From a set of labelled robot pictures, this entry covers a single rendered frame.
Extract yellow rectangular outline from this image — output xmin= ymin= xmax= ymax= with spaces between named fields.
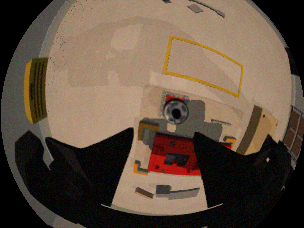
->
xmin=163 ymin=35 xmax=244 ymax=98

